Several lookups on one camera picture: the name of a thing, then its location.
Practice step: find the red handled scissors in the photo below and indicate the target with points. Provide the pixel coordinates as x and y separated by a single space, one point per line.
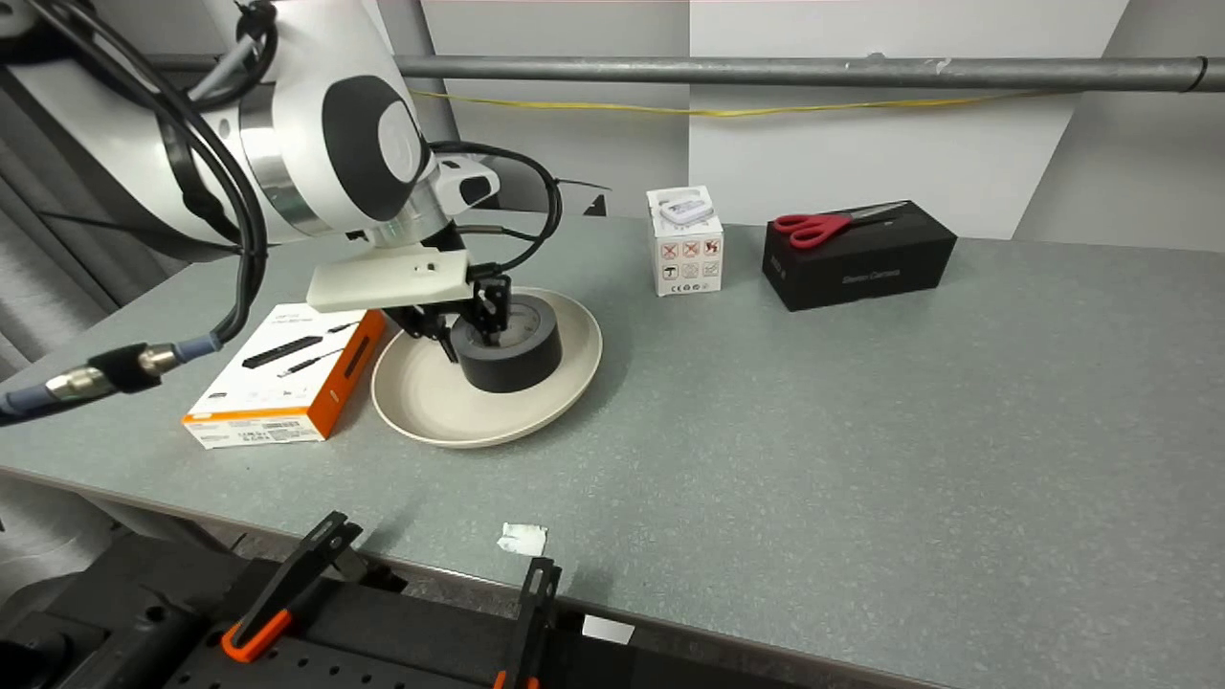
810 233

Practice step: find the grey metal pipe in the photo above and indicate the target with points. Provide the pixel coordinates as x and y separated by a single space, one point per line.
1008 75

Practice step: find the white orange product box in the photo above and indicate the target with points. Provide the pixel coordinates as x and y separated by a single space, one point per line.
288 381

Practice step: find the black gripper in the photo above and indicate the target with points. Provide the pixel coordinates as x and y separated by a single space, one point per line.
483 309

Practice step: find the black orange clamp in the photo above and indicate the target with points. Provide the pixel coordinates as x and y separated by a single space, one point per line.
271 611
527 643

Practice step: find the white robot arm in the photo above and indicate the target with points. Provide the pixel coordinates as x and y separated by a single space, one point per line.
305 128

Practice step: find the white tape patch near edge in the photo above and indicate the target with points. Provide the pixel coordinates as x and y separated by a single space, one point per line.
521 538

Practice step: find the left black orange clamp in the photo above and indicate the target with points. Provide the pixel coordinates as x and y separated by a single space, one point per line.
271 611

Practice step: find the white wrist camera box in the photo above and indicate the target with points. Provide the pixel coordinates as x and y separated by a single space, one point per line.
388 278

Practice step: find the white stacked small boxes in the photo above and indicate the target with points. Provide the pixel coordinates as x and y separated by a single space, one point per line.
685 244

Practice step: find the right black orange clamp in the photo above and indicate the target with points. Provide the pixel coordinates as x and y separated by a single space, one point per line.
527 643

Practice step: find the beige round plate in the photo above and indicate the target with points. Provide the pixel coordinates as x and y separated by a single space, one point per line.
422 395

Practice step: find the black rectangular box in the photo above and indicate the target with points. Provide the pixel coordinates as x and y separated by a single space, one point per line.
892 256

